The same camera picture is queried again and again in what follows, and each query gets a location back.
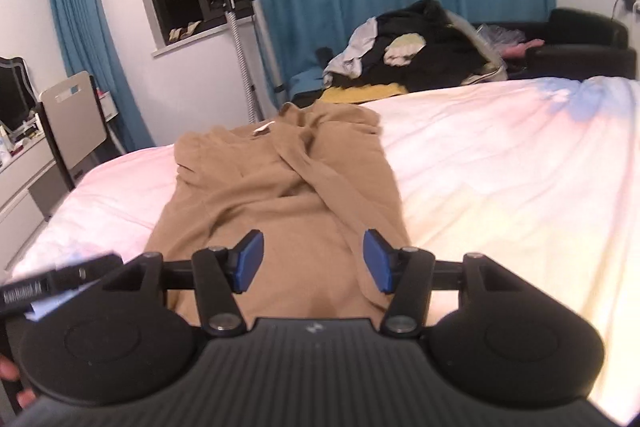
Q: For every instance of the tan t-shirt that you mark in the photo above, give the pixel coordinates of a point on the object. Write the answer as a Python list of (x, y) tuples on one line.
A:
[(280, 207)]

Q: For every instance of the garment steamer stand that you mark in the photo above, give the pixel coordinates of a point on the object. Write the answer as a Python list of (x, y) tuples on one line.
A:
[(242, 57)]

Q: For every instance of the yellow cloth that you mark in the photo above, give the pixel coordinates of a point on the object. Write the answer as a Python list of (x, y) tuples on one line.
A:
[(360, 93)]

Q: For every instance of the black white-edged chair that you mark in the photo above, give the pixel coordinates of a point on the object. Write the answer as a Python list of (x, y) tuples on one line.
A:
[(15, 92)]

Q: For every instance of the beige cloth on windowsill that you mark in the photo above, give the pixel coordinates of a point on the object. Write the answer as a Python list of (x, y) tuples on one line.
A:
[(185, 32)]

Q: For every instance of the white shell-shaped cushion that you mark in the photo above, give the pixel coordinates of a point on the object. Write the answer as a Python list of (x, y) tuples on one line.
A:
[(405, 49)]

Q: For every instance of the black sofa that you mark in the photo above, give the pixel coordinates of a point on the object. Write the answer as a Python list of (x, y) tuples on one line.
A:
[(580, 47)]

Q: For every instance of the narrow blue curtain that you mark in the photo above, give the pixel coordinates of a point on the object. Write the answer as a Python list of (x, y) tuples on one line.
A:
[(85, 32)]

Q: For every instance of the pile of dark clothes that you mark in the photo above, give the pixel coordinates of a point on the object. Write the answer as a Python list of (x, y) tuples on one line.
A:
[(440, 52)]

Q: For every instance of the pink cloth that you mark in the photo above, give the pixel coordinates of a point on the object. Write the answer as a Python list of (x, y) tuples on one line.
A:
[(520, 48)]

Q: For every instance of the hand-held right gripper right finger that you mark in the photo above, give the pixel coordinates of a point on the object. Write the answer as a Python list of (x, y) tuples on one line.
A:
[(377, 262)]

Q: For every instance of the beige chair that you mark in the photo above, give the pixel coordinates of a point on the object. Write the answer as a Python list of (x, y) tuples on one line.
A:
[(75, 127)]

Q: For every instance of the person's left hand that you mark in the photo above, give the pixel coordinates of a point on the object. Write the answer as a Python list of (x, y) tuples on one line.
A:
[(9, 369)]

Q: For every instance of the white desk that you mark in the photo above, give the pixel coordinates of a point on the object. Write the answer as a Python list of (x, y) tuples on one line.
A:
[(20, 187)]

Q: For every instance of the white garment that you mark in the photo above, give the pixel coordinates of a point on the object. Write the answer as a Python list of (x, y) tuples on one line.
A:
[(350, 52)]

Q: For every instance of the clear plastic bag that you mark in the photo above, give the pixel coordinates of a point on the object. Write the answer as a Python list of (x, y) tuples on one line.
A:
[(500, 34)]

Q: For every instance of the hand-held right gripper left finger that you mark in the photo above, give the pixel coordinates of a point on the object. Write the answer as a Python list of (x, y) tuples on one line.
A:
[(250, 262)]

